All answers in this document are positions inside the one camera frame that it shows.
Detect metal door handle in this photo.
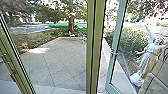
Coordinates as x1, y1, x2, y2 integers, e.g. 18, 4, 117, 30
109, 49, 119, 57

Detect white garden chair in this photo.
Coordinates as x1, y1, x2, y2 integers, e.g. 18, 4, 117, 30
67, 30, 76, 39
77, 33, 87, 44

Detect brown tree trunk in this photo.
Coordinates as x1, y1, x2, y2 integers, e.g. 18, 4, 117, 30
67, 0, 77, 34

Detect green garden bush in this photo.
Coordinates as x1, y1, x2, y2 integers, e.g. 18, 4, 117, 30
106, 26, 150, 55
13, 27, 71, 54

